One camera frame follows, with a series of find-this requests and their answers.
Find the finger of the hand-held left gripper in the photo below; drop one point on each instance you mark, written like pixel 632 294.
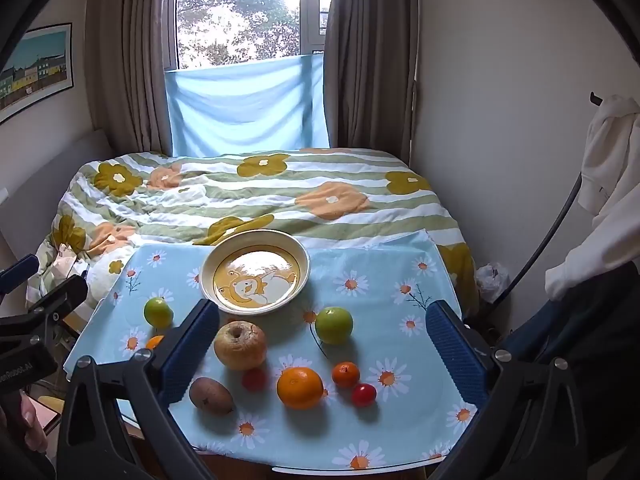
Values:
pixel 60 295
pixel 20 270

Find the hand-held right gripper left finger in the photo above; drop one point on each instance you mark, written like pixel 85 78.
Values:
pixel 190 355

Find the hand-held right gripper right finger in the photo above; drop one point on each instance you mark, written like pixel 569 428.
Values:
pixel 455 355

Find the deep orange mandarin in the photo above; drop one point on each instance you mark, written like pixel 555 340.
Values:
pixel 154 343

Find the brown kiwi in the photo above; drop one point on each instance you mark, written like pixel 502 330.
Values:
pixel 211 396

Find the wrinkled yellow apple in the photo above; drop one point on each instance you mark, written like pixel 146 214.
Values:
pixel 241 345

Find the red cherry tomato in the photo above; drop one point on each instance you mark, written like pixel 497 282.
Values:
pixel 255 380
pixel 363 395

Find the cream bear print bowl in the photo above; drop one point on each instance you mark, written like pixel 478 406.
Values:
pixel 255 272

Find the large orange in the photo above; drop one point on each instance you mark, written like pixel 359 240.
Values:
pixel 300 388

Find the person's left hand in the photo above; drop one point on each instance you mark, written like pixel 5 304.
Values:
pixel 32 422

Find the green apple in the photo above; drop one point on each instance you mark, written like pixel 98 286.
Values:
pixel 334 325
pixel 158 312

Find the white plastic bag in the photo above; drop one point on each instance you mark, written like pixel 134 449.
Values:
pixel 492 280

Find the blue daisy print tablecloth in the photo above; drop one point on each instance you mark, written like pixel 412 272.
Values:
pixel 370 285

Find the small tangerine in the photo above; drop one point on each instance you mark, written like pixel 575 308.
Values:
pixel 346 375

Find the striped floral blanket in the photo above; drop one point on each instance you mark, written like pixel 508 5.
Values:
pixel 300 175

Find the brown curtain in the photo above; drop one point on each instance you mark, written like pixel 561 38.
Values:
pixel 370 60
pixel 130 50

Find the white garment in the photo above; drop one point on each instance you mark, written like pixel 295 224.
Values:
pixel 612 160

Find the light blue window cloth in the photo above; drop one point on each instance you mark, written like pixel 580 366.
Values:
pixel 245 105

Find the window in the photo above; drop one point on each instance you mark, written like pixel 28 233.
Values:
pixel 235 15

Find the framed wall picture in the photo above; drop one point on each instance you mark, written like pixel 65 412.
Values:
pixel 35 70

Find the black wall hook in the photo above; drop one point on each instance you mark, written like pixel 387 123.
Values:
pixel 596 98

